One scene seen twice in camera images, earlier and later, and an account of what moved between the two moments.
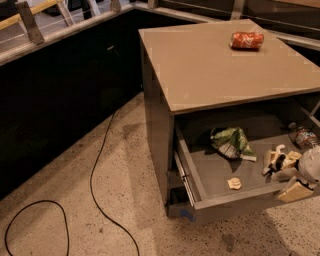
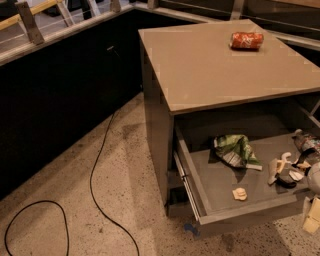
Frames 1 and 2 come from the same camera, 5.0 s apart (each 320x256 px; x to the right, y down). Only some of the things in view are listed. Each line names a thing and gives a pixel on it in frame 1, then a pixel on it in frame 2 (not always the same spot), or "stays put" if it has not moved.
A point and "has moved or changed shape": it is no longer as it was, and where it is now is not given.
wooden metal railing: [28, 27] stays put
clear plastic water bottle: [304, 136] has moved or changed shape
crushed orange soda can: [250, 41] stays put
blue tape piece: [185, 212] → [189, 227]
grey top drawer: [209, 180] has moved or changed shape
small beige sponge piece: [234, 183] → [239, 193]
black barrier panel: [51, 97] stays put
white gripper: [310, 164] → [314, 178]
